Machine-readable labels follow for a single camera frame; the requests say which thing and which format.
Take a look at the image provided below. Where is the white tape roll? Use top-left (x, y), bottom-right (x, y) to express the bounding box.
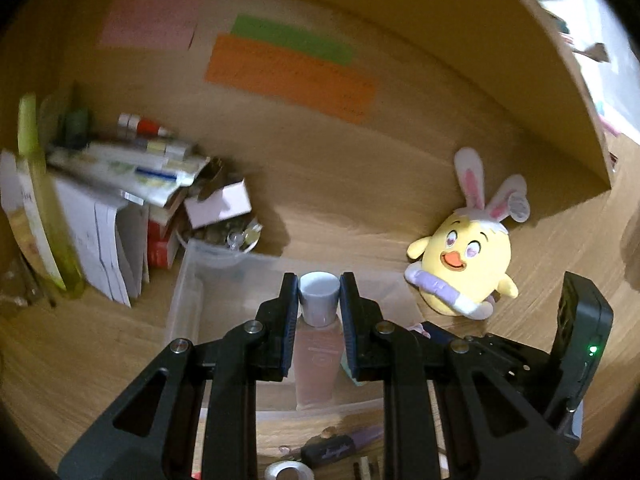
top-left (264, 460), bottom-right (314, 480)

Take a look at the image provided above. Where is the pink tube white cap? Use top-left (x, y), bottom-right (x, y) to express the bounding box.
top-left (293, 271), bottom-right (344, 410)

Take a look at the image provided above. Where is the black purple spray bottle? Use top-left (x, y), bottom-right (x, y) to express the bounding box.
top-left (299, 425), bottom-right (384, 469)

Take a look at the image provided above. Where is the clear plastic storage bin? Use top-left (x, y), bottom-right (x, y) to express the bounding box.
top-left (162, 237), bottom-right (426, 421)

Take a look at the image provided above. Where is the yellow chick plush toy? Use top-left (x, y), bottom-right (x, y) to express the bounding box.
top-left (405, 148), bottom-right (530, 321)

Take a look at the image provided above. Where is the white paper box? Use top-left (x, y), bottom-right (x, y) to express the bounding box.
top-left (1, 150), bottom-right (149, 307)

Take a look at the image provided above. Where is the small white cardboard box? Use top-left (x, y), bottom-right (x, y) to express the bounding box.
top-left (184, 180), bottom-right (252, 229)

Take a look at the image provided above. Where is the stack of books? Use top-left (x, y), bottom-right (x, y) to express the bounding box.
top-left (47, 141), bottom-right (212, 208)

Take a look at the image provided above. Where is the red white marker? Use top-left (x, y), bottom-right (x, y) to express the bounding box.
top-left (117, 113), bottom-right (174, 138)

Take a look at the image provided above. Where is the yellow green spray bottle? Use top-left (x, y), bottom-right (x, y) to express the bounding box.
top-left (17, 93), bottom-right (85, 298)

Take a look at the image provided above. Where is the orange sticky note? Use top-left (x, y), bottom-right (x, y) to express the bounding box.
top-left (204, 34), bottom-right (378, 124)

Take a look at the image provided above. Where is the green sticky note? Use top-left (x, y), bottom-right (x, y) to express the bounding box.
top-left (231, 14), bottom-right (354, 66)

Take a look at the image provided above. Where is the pink sticky note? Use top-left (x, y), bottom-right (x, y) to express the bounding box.
top-left (99, 0), bottom-right (204, 51)

